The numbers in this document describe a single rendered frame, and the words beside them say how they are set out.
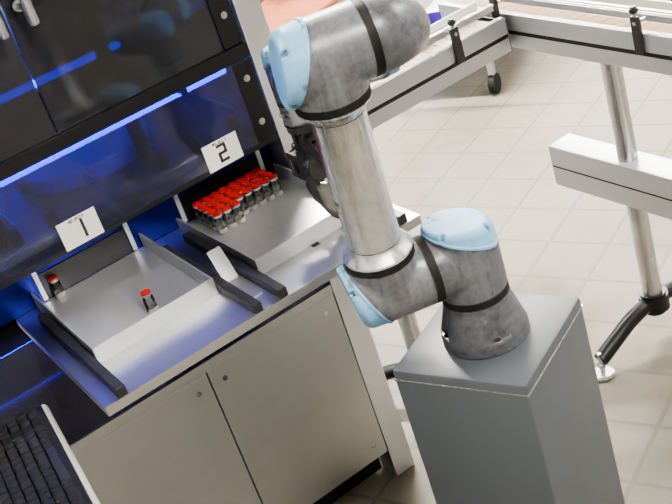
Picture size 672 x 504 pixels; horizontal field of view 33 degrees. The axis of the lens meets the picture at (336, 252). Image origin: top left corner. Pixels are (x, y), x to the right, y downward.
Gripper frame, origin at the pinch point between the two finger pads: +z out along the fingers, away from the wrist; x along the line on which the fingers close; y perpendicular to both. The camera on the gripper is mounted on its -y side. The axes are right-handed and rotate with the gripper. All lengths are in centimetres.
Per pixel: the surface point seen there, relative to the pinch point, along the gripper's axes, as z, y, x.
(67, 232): -12, 29, 44
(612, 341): 82, 14, -71
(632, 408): 91, 0, -61
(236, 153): -9.3, 29.1, 4.2
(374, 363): 57, 30, -11
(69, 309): 3, 29, 50
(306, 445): 66, 30, 13
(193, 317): 3.3, 0.4, 35.3
